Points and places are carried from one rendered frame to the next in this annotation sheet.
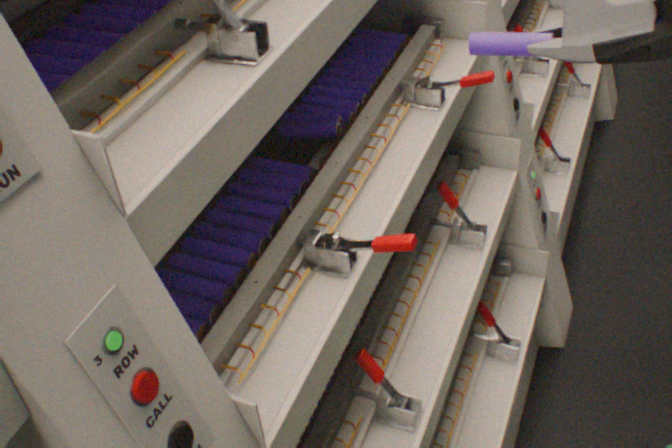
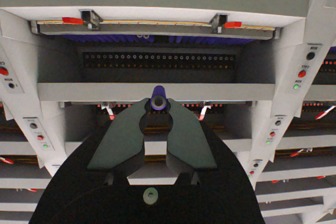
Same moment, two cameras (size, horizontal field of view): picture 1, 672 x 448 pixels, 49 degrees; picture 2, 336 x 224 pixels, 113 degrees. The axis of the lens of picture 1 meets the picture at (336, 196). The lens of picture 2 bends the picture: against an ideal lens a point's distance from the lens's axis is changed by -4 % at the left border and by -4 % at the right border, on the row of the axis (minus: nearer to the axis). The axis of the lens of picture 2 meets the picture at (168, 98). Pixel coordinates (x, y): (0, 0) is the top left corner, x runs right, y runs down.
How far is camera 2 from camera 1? 61 cm
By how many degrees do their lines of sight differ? 78
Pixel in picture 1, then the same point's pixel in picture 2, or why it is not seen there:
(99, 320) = (293, 91)
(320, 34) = (179, 94)
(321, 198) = (192, 33)
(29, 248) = (286, 108)
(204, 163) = (248, 94)
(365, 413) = not seen: outside the picture
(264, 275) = (232, 36)
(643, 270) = not seen: outside the picture
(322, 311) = (246, 16)
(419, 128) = (114, 12)
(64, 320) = (294, 95)
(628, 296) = not seen: outside the picture
